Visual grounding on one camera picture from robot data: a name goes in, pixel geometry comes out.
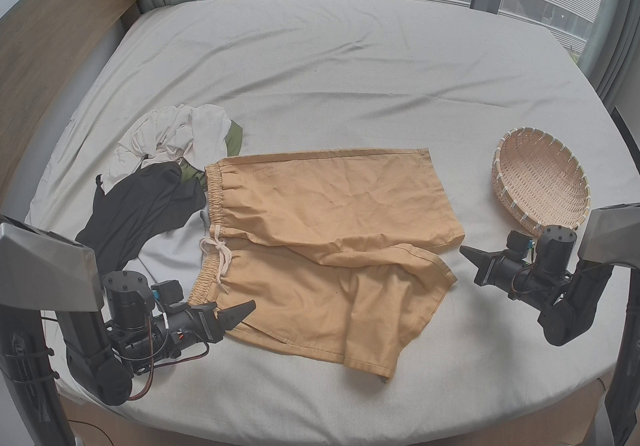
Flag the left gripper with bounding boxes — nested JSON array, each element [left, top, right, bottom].
[[166, 300, 257, 346]]

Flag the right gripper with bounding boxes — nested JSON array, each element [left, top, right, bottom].
[[474, 252, 524, 296]]

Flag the tan shorts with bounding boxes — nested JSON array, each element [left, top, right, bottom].
[[187, 148, 466, 380]]

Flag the pale blue garment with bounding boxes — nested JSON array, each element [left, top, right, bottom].
[[132, 206, 212, 287]]

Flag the round woven basket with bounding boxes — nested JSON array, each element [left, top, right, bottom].
[[494, 126, 592, 238]]

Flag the black garment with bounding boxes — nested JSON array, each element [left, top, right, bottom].
[[75, 163, 208, 272]]

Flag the green garment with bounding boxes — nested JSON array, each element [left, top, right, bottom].
[[177, 120, 244, 186]]

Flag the white garment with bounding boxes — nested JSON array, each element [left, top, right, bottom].
[[102, 104, 233, 195]]

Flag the bed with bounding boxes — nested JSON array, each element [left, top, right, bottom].
[[0, 0, 640, 446]]

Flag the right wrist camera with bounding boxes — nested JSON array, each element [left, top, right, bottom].
[[505, 230, 534, 256]]

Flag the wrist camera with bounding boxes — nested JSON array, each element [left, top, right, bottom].
[[151, 278, 184, 308], [505, 230, 534, 256]]

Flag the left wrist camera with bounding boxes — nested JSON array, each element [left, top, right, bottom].
[[151, 278, 184, 308]]

